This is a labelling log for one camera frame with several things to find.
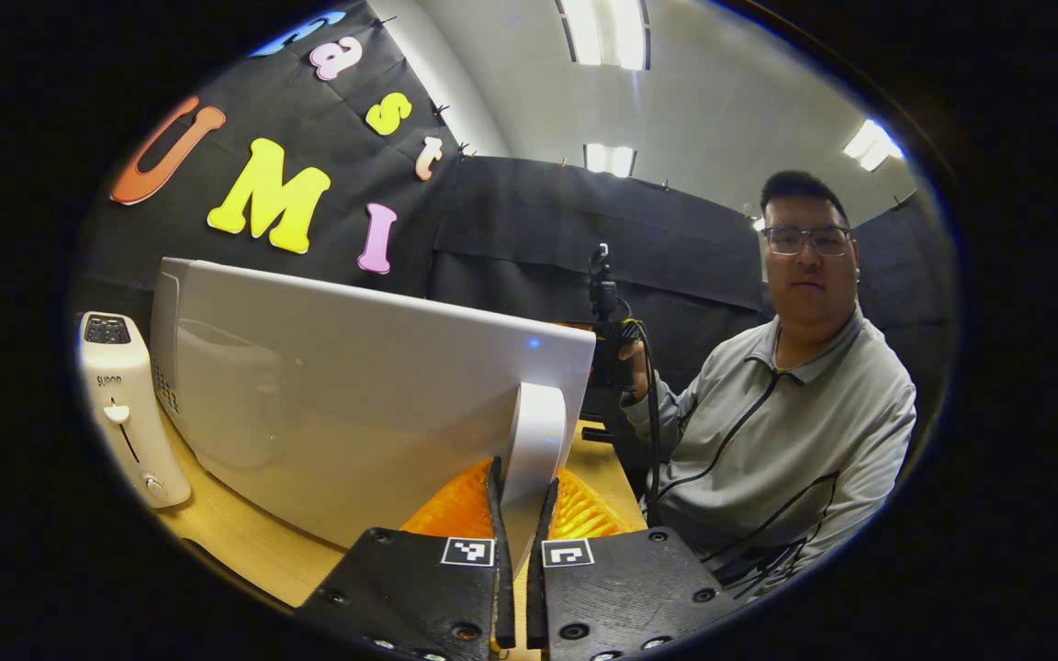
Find person's head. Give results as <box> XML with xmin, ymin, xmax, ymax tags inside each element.
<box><xmin>757</xmin><ymin>170</ymin><xmax>862</xmax><ymax>370</ymax></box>

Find cream toaster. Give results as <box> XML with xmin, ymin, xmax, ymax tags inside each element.
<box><xmin>77</xmin><ymin>312</ymin><xmax>192</xmax><ymax>510</ymax></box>

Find grey zip jacket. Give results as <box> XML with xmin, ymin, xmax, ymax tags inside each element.
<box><xmin>621</xmin><ymin>308</ymin><xmax>917</xmax><ymax>602</ymax></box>

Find ceiling light panel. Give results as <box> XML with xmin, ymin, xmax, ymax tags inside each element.
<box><xmin>582</xmin><ymin>142</ymin><xmax>637</xmax><ymax>178</ymax></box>
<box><xmin>841</xmin><ymin>119</ymin><xmax>905</xmax><ymax>173</ymax></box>
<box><xmin>555</xmin><ymin>0</ymin><xmax>651</xmax><ymax>72</ymax></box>

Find clear glasses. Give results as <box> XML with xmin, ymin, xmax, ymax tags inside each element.
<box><xmin>761</xmin><ymin>225</ymin><xmax>853</xmax><ymax>258</ymax></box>

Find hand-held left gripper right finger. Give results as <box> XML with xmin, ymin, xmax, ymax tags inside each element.
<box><xmin>526</xmin><ymin>466</ymin><xmax>750</xmax><ymax>661</ymax></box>

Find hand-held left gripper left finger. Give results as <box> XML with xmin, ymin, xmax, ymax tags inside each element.
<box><xmin>295</xmin><ymin>457</ymin><xmax>518</xmax><ymax>661</ymax></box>

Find white microwave oven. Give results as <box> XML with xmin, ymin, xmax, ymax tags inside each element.
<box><xmin>150</xmin><ymin>257</ymin><xmax>597</xmax><ymax>575</ymax></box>

